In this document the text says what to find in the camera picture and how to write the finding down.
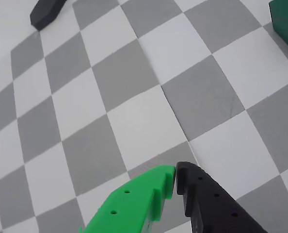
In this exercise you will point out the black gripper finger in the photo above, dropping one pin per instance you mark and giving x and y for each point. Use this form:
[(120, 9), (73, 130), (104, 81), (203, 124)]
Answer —
[(212, 208)]

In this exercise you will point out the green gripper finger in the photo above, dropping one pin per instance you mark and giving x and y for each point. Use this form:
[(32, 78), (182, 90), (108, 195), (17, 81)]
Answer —
[(134, 206)]

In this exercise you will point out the black stand foot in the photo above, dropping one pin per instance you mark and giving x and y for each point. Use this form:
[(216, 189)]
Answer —
[(45, 12)]

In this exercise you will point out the grey white checkerboard mat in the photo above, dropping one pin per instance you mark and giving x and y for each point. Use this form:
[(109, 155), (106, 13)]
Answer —
[(124, 72)]

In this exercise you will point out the dark green dice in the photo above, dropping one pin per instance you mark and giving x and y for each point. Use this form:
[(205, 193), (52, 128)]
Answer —
[(287, 24)]

